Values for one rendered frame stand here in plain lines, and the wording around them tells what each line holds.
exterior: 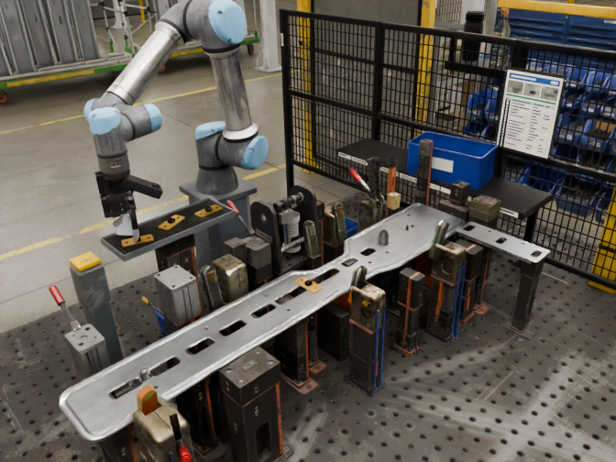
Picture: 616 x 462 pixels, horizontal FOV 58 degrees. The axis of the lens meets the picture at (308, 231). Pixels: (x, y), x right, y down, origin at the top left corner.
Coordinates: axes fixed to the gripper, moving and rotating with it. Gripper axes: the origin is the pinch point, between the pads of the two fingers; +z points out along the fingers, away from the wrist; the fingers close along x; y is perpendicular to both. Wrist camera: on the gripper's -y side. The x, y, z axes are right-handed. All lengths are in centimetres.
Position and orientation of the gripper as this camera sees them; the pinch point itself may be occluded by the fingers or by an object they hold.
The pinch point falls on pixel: (137, 235)
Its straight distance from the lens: 160.0
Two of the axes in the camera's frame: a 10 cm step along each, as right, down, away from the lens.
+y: -9.2, 2.1, -3.4
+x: 4.0, 4.4, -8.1
